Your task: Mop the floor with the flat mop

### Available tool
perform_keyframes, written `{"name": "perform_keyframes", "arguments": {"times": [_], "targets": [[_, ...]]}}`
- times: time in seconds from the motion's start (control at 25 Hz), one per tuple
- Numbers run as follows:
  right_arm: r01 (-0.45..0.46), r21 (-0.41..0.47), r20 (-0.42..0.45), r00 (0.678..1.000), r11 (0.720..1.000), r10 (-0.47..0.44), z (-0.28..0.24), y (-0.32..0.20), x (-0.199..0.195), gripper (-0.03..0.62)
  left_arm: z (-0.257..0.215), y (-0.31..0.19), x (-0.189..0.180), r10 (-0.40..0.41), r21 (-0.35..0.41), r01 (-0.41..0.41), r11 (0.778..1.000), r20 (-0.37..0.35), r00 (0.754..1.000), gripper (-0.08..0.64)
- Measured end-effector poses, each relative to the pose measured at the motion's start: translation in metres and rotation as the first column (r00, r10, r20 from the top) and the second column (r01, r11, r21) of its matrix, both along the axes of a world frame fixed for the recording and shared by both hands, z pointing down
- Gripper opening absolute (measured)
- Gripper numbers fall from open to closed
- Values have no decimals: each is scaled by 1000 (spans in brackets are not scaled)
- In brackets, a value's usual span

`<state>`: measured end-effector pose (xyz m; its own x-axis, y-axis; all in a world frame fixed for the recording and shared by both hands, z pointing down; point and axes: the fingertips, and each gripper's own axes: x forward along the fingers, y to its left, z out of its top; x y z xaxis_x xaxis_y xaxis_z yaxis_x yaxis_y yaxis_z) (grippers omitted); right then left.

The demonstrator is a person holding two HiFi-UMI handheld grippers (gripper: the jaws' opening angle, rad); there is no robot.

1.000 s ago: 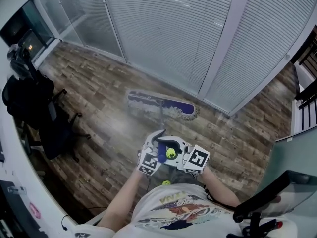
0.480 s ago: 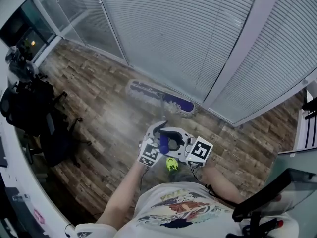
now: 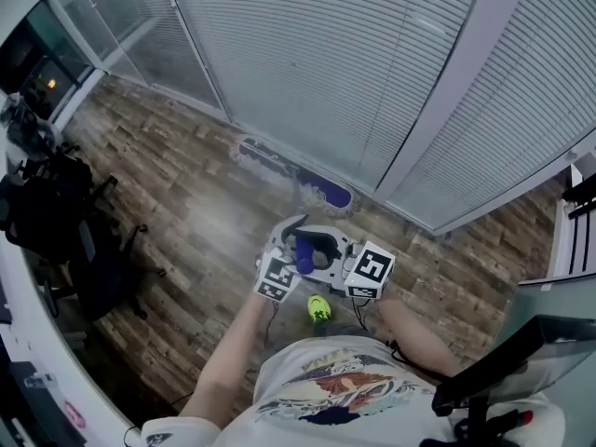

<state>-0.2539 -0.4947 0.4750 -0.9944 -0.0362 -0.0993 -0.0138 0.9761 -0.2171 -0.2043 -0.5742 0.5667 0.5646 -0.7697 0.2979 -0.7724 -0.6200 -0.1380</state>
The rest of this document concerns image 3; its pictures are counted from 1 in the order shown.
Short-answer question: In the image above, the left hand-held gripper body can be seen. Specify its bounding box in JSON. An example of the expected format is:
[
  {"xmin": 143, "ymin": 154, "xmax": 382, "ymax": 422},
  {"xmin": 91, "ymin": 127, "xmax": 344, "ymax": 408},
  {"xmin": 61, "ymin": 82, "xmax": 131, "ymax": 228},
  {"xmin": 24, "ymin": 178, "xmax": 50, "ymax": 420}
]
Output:
[{"xmin": 253, "ymin": 221, "xmax": 302, "ymax": 304}]

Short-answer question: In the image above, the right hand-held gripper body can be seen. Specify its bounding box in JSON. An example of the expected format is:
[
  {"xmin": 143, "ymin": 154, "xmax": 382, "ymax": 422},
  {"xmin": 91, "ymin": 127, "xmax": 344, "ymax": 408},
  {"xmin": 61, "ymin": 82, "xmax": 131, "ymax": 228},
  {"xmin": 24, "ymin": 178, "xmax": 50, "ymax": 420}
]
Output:
[{"xmin": 305, "ymin": 224, "xmax": 397, "ymax": 302}]

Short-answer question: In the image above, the purple mop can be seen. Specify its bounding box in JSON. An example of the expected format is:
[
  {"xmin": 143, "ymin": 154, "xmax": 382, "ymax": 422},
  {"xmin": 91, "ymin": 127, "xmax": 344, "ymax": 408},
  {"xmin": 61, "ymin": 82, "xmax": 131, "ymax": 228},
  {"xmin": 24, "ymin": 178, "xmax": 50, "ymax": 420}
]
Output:
[{"xmin": 230, "ymin": 136, "xmax": 360, "ymax": 277}]

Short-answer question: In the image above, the person's right forearm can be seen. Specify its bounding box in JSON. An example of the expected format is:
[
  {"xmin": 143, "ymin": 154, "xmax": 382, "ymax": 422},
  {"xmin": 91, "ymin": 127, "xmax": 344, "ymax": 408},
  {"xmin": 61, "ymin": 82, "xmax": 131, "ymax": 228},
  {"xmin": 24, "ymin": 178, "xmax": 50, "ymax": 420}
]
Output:
[{"xmin": 375, "ymin": 298, "xmax": 467, "ymax": 384}]

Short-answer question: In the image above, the person's left forearm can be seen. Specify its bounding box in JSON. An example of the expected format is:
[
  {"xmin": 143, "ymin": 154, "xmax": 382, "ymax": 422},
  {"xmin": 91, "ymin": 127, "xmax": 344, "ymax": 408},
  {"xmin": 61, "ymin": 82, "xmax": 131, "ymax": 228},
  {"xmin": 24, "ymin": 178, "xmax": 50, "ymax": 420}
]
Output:
[{"xmin": 178, "ymin": 290, "xmax": 282, "ymax": 421}]

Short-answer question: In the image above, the wooden floor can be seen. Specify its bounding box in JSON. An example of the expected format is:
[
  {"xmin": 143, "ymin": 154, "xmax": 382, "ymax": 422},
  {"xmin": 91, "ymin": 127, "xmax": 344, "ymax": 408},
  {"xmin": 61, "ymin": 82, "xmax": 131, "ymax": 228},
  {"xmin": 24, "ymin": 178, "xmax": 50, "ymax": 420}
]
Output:
[{"xmin": 59, "ymin": 68, "xmax": 568, "ymax": 433}]

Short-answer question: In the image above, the neon yellow shoe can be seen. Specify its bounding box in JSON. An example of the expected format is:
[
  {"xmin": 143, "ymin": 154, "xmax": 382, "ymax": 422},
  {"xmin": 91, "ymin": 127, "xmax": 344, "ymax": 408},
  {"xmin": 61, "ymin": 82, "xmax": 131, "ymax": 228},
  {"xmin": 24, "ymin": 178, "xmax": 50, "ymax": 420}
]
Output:
[{"xmin": 306, "ymin": 294, "xmax": 332, "ymax": 326}]

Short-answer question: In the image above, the white printed t-shirt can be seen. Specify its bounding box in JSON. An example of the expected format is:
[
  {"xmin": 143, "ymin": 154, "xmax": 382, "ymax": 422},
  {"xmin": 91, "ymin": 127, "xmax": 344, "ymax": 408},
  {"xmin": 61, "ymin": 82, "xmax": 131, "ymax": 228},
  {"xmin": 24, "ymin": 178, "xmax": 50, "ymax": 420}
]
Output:
[{"xmin": 139, "ymin": 335, "xmax": 567, "ymax": 447}]

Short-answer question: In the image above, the black computer monitor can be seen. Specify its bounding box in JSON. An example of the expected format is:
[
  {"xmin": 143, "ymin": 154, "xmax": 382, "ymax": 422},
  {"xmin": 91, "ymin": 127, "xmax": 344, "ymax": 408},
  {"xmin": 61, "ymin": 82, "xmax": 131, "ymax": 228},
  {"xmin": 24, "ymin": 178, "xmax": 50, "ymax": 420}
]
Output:
[{"xmin": 431, "ymin": 314, "xmax": 596, "ymax": 447}]

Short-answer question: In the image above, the black office chair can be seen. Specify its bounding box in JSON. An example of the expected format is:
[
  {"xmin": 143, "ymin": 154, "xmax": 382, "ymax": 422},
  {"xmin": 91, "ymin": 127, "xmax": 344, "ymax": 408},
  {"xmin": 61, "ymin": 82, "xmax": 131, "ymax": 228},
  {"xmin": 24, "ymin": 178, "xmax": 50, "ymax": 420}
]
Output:
[
  {"xmin": 0, "ymin": 142, "xmax": 118, "ymax": 265},
  {"xmin": 42, "ymin": 221, "xmax": 165, "ymax": 321}
]

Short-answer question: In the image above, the wide white window blind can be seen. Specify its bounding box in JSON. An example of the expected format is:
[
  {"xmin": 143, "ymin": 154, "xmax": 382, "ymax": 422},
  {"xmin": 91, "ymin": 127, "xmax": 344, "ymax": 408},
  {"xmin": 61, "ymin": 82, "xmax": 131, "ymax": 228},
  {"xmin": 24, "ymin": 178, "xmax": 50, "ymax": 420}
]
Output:
[{"xmin": 165, "ymin": 0, "xmax": 488, "ymax": 194}]

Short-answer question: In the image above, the glass desk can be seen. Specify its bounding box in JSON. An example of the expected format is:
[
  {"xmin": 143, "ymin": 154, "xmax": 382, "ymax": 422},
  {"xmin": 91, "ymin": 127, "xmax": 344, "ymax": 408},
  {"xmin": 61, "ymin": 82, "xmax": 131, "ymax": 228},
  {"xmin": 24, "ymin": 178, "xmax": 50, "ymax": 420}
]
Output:
[{"xmin": 491, "ymin": 275, "xmax": 596, "ymax": 395}]

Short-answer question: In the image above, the pink sticker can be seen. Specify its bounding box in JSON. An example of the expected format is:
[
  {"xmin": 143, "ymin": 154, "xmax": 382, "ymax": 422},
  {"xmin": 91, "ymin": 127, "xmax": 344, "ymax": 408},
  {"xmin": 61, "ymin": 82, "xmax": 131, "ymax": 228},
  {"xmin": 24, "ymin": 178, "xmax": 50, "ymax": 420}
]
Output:
[{"xmin": 63, "ymin": 400, "xmax": 88, "ymax": 430}]

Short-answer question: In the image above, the white desk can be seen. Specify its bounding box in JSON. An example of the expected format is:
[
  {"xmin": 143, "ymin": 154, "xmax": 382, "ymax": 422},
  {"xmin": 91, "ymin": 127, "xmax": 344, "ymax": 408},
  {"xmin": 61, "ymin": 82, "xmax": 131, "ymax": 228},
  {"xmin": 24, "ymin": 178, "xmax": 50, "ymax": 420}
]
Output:
[{"xmin": 0, "ymin": 123, "xmax": 143, "ymax": 447}]

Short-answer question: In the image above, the black desk device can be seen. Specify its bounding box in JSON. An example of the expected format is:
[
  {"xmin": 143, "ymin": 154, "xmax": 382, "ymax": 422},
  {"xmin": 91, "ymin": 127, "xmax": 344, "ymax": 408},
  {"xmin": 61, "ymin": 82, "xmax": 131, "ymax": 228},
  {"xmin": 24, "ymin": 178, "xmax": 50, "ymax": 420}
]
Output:
[{"xmin": 7, "ymin": 359, "xmax": 88, "ymax": 447}]

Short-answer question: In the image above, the grey clutter pile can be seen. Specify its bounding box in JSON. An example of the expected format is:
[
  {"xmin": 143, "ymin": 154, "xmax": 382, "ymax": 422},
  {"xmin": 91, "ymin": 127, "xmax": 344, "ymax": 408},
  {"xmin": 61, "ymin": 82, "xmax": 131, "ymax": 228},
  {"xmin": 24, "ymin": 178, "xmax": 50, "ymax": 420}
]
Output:
[{"xmin": 0, "ymin": 91, "xmax": 62, "ymax": 158}]

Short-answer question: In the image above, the dark window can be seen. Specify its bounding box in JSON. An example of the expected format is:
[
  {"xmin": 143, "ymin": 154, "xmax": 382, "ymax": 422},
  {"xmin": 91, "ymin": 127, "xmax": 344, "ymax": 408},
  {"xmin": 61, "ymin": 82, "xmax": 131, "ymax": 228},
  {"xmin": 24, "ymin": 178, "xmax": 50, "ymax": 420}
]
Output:
[{"xmin": 0, "ymin": 0, "xmax": 95, "ymax": 121}]

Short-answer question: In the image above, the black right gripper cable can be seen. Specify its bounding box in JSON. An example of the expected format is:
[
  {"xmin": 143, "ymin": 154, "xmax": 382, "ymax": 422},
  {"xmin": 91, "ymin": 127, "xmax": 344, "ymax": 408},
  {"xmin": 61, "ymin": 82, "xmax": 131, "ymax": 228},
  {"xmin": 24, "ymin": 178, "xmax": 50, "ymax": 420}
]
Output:
[{"xmin": 349, "ymin": 295, "xmax": 411, "ymax": 367}]

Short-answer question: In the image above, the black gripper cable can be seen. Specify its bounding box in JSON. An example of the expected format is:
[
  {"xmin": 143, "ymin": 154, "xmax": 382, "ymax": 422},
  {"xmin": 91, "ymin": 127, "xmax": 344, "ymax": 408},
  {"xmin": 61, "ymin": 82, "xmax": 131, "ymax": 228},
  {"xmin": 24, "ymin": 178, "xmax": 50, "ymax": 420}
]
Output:
[
  {"xmin": 349, "ymin": 295, "xmax": 411, "ymax": 367},
  {"xmin": 261, "ymin": 298, "xmax": 281, "ymax": 349}
]

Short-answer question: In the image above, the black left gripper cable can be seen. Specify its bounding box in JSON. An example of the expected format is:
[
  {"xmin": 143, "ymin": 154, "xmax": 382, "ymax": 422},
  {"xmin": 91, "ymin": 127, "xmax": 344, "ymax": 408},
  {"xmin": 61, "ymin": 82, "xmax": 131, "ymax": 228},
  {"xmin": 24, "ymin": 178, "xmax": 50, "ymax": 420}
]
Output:
[{"xmin": 261, "ymin": 298, "xmax": 281, "ymax": 349}]

